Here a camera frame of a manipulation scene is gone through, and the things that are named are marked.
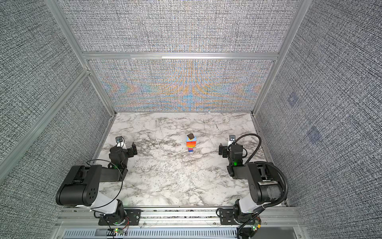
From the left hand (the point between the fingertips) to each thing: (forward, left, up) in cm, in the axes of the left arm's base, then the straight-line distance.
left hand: (125, 144), depth 93 cm
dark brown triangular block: (-3, -40, +9) cm, 41 cm away
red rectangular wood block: (-3, -41, +3) cm, 41 cm away
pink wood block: (-2, -40, -6) cm, 41 cm away
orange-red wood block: (-2, -40, -1) cm, 41 cm away
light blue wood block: (-4, -43, +7) cm, 43 cm away
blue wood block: (-3, -41, -7) cm, 41 cm away
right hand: (-2, -66, 0) cm, 66 cm away
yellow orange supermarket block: (-3, -40, -2) cm, 41 cm away
